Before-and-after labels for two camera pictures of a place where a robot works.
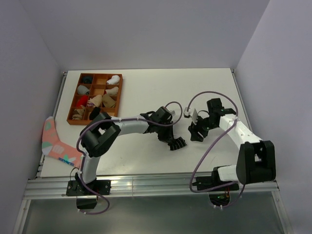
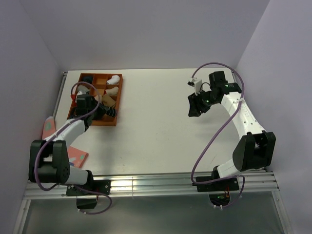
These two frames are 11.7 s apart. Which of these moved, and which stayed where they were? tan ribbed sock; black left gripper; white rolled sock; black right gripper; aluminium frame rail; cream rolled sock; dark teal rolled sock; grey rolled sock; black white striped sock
Moved: black right gripper; black left gripper; black white striped sock
Stayed: tan ribbed sock; white rolled sock; dark teal rolled sock; cream rolled sock; grey rolled sock; aluminium frame rail
